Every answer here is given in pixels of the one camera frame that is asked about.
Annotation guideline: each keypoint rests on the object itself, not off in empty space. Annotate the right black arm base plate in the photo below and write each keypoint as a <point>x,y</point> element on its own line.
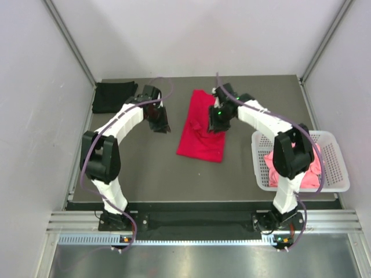
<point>267,222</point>

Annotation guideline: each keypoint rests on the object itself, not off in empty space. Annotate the pink crumpled t shirt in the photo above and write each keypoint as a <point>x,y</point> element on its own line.
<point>311,177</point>

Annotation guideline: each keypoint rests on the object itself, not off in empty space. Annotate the red polo t shirt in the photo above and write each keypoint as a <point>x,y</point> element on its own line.
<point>196,141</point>

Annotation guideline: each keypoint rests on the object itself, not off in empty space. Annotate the left aluminium corner post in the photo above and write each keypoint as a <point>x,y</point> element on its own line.
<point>59,22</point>

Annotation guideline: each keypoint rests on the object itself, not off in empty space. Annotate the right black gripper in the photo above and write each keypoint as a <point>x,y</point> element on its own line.
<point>214,125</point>

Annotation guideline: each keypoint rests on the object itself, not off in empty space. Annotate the white perforated plastic basket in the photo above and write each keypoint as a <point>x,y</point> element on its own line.
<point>335,172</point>

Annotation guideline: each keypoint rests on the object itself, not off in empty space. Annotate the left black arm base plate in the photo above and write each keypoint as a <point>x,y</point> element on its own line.
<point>136,221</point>

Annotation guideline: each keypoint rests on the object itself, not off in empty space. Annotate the folded black t shirt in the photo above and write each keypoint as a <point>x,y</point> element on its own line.
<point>110,97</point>

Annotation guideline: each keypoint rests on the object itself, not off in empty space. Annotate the right aluminium corner post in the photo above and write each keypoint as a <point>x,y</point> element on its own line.
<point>329,34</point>

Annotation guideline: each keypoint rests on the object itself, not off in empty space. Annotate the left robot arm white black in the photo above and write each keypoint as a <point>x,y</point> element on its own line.
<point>100,158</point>

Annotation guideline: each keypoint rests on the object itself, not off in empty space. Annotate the aluminium corner post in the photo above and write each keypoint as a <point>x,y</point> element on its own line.
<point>59,22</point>
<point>329,34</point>

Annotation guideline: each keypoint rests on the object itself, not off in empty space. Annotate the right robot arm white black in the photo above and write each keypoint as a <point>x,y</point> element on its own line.
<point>292,150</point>

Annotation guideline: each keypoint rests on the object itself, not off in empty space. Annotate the slotted grey cable duct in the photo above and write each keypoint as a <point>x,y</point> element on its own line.
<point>121,240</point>

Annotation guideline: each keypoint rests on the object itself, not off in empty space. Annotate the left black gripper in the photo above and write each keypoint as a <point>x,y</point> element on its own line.
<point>162,125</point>

